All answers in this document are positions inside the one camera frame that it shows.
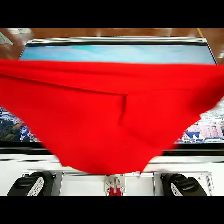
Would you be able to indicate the red T-shirt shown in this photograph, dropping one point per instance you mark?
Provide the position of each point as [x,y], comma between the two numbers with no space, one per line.
[100,110]

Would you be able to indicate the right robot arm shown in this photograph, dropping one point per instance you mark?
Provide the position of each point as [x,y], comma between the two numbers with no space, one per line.
[182,185]

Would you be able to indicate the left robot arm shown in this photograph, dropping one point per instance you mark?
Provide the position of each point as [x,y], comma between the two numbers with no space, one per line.
[30,184]

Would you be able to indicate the silver frame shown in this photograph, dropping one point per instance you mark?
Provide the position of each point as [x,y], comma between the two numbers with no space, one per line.
[115,183]

